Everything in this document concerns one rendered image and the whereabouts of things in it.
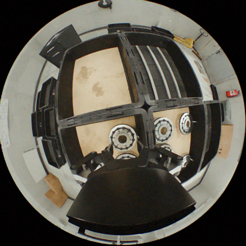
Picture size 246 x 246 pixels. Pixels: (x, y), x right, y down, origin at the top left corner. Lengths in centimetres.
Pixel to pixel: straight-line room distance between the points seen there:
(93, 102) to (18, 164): 293
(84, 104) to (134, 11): 313
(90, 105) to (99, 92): 7
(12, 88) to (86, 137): 293
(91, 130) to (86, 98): 14
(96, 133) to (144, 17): 335
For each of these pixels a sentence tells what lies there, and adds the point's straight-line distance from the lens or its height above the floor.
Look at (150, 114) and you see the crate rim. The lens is 20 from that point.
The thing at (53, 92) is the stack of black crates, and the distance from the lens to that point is 113.
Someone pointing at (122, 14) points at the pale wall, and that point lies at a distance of 318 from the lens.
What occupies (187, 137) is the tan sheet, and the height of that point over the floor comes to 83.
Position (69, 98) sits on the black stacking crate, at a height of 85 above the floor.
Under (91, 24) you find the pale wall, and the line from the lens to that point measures 332.
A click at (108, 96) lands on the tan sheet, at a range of 31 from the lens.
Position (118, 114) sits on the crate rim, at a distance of 19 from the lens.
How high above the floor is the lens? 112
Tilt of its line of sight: 87 degrees down
